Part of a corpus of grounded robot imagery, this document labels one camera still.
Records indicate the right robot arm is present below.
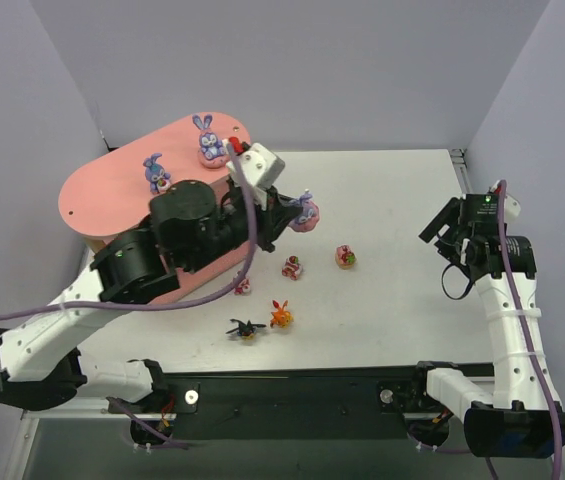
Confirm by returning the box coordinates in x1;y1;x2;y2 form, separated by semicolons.
414;192;565;459

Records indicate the pink bear with strawberry hat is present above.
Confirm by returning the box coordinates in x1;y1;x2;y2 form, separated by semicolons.
233;275;251;296

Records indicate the pink three-tier wooden shelf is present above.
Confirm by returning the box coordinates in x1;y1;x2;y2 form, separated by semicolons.
58;112;251;305

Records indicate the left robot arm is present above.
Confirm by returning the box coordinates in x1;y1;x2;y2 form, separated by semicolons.
0;180;301;411

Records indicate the small purple bunny with cake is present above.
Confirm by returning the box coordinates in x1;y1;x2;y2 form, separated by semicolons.
143;153;171;195

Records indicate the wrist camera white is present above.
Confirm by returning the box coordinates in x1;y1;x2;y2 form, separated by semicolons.
222;137;285;211
489;181;521;224

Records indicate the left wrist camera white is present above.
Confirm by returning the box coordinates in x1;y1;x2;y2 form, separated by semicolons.
222;137;285;211

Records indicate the black winged toy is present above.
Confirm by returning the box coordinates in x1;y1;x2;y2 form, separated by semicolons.
225;319;266;340

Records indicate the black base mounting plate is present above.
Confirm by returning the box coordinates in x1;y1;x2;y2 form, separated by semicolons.
106;367;468;449

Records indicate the purple bunny toy on donut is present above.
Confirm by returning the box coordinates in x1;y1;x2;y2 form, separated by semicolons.
192;114;229;170

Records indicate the black looped cable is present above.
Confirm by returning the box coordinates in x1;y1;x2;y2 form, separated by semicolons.
440;262;474;301

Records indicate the orange bunny toy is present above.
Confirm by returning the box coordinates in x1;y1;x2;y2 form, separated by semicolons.
269;300;294;328

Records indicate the strawberry cake slice toy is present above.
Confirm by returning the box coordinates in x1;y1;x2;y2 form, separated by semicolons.
281;255;303;281

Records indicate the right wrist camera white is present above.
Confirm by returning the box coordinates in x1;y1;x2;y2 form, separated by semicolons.
489;181;521;224

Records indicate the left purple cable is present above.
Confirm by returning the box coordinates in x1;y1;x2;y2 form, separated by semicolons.
0;142;258;334

